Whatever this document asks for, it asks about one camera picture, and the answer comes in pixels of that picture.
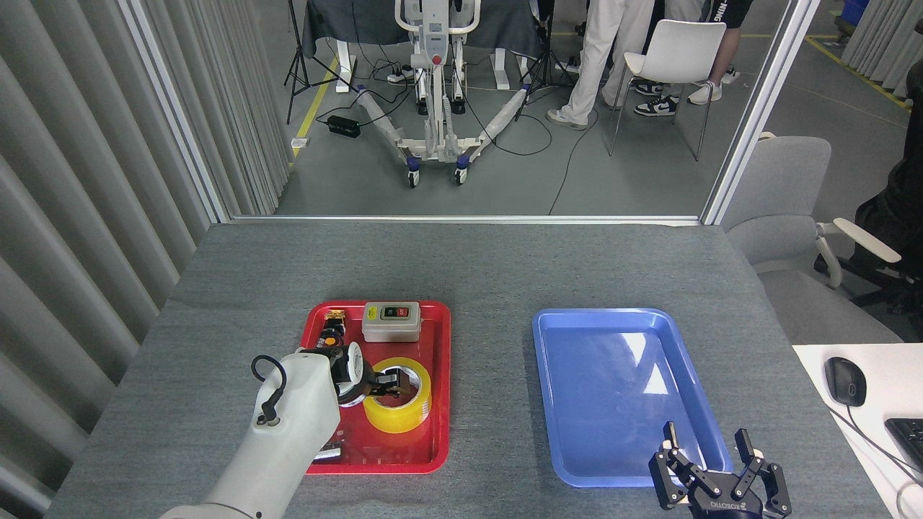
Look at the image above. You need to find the blue plastic tray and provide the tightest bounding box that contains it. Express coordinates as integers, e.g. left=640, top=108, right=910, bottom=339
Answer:
left=531, top=308, right=734, bottom=488

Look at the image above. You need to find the grey office chair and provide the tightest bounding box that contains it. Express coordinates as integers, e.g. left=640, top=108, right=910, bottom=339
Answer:
left=721, top=133, right=906, bottom=345

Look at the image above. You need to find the black computer mouse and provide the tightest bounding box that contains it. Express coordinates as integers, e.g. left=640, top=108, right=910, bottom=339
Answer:
left=824, top=357, right=867, bottom=409

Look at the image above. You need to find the silver frame post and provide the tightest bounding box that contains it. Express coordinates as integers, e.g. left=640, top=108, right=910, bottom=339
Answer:
left=700, top=0, right=823, bottom=226

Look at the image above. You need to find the person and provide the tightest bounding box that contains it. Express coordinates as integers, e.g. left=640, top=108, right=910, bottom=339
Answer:
left=815, top=58, right=923, bottom=315
left=546, top=0, right=658, bottom=131
left=631, top=0, right=755, bottom=118

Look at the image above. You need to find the red plastic tray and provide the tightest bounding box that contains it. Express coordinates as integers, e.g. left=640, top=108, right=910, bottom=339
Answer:
left=296, top=300, right=452, bottom=476

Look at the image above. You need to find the black tripod stand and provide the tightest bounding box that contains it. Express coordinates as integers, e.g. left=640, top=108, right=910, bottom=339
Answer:
left=515, top=0, right=579, bottom=122
left=283, top=0, right=361, bottom=125

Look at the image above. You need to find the grey pleated curtain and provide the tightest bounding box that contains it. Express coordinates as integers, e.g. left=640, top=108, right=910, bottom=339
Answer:
left=840, top=0, right=923, bottom=99
left=0, top=0, right=293, bottom=519

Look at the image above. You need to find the white stand on wheels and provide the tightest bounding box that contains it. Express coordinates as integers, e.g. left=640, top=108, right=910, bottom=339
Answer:
left=357, top=0, right=531, bottom=189

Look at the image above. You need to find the black orange push button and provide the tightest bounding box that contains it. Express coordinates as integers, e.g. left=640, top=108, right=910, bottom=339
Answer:
left=321, top=310, right=348, bottom=350

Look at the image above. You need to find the yellow tape roll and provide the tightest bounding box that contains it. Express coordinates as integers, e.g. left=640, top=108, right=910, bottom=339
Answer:
left=363, top=357, right=433, bottom=434

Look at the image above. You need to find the table with dark cloth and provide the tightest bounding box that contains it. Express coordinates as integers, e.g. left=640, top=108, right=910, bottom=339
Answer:
left=301, top=0, right=546, bottom=92

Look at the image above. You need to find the white desk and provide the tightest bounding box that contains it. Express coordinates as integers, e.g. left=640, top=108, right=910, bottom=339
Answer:
left=792, top=343, right=923, bottom=519

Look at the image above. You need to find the silver frame crossbar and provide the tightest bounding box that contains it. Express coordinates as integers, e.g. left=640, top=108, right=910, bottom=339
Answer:
left=229, top=213, right=705, bottom=226

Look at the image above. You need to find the white plastic chair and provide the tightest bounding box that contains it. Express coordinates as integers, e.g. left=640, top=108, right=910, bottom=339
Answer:
left=608, top=19, right=727, bottom=161

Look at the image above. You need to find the black mouse cable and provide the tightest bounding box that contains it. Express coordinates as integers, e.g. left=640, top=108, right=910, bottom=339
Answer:
left=828, top=404, right=923, bottom=519

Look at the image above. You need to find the grey two-button switch box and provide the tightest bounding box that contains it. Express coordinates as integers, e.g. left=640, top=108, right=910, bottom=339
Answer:
left=361, top=301, right=421, bottom=343

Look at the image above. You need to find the black keyboard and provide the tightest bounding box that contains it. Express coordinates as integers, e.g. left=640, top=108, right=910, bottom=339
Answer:
left=884, top=418, right=923, bottom=474

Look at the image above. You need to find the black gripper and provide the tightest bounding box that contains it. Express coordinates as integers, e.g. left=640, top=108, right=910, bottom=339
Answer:
left=357, top=358, right=410, bottom=402
left=648, top=422, right=792, bottom=519

